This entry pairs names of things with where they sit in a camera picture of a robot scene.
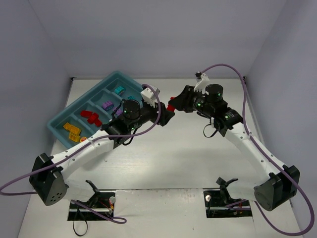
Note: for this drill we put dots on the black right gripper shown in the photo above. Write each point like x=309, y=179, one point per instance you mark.
x=186, y=98

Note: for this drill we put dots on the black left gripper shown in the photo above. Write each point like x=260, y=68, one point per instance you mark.
x=162, y=114

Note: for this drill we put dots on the purple rectangular lego brick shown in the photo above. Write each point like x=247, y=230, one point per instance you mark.
x=119, y=112

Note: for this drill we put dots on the purple oval paw lego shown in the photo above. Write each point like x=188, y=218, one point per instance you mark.
x=108, y=105

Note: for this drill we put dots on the teal rounded lego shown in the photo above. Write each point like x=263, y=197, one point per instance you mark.
x=119, y=90

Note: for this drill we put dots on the red L-shaped lego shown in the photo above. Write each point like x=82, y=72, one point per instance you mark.
x=92, y=118

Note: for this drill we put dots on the red long lego brick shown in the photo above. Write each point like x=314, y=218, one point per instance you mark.
x=170, y=107

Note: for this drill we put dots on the red boat-shaped lego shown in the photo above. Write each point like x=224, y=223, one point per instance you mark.
x=86, y=114

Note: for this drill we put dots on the small orange lego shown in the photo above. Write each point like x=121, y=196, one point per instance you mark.
x=83, y=139

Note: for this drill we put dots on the teal yellow lego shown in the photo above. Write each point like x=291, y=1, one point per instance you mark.
x=74, y=130

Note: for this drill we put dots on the yellow black striped lego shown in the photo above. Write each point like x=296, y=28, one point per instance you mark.
x=74, y=137

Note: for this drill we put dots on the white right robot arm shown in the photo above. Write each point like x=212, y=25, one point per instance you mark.
x=272, y=188

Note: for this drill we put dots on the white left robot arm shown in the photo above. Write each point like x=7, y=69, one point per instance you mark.
x=52, y=181

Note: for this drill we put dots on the teal divided plastic tray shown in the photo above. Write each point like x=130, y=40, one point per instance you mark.
x=92, y=100

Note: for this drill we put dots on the orange square lego in tray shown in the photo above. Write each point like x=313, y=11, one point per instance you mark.
x=67, y=126

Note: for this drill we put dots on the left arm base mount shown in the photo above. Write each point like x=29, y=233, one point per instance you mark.
x=101, y=201

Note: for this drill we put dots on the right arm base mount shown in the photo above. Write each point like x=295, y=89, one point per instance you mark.
x=219, y=204

